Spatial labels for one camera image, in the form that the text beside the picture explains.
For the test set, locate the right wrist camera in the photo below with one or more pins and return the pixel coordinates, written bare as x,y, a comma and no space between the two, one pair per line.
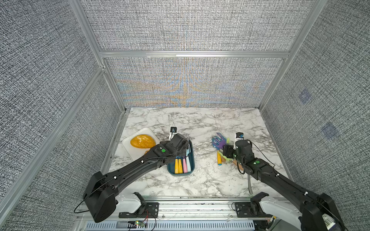
239,136

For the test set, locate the purple rake pink handle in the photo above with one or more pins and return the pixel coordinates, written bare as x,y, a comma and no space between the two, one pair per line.
219,141
184,165

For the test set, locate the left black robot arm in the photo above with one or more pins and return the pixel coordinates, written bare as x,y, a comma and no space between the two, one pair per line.
102,189

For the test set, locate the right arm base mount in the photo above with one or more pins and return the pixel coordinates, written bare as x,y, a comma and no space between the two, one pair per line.
252,209

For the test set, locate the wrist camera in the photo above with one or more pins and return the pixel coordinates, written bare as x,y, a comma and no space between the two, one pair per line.
239,136
173,131

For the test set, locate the light blue rake white handle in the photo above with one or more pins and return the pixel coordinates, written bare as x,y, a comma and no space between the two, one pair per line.
187,158

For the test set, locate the green rake brown handle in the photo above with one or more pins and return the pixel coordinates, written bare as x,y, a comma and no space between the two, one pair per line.
225,159

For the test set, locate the aluminium front rail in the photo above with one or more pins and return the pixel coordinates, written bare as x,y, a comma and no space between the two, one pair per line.
212,208

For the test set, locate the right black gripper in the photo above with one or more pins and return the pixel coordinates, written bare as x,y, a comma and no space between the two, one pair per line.
228,148

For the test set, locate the white rectangular tray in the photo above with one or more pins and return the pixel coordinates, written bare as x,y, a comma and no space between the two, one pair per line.
135,153

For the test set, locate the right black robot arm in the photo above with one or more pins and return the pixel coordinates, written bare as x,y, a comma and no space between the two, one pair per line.
307,210

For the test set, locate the blue rake yellow handle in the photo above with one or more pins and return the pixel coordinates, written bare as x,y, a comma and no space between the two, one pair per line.
176,168

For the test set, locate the blue fork yellow handle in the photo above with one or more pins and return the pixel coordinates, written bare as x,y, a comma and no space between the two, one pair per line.
179,164

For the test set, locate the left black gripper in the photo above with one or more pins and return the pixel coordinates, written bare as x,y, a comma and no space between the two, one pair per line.
183,150

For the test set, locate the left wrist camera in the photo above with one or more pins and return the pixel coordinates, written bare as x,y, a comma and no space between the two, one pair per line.
173,131

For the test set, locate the teal plastic storage box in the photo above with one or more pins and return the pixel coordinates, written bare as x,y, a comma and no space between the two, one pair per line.
170,167

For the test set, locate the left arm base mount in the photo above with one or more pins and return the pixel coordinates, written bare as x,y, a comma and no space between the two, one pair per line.
135,206

